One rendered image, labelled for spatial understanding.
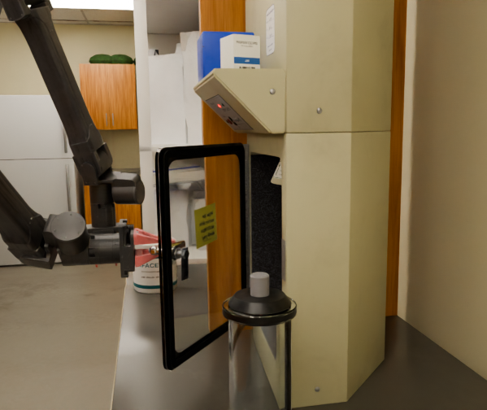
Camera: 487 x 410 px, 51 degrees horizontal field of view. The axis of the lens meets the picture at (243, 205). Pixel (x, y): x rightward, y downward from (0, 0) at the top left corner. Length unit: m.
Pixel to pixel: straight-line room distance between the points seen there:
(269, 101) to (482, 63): 0.48
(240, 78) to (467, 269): 0.64
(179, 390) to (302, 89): 0.59
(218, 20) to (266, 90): 0.41
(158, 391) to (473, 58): 0.89
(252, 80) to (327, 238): 0.28
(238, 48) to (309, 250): 0.35
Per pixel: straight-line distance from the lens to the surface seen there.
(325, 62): 0.85
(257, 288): 0.74
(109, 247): 0.97
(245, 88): 0.81
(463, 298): 1.20
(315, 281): 0.87
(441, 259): 1.25
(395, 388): 1.04
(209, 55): 1.00
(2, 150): 5.85
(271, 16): 0.93
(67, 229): 0.92
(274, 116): 0.82
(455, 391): 1.06
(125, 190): 1.20
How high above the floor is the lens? 1.42
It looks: 8 degrees down
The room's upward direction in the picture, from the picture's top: 1 degrees counter-clockwise
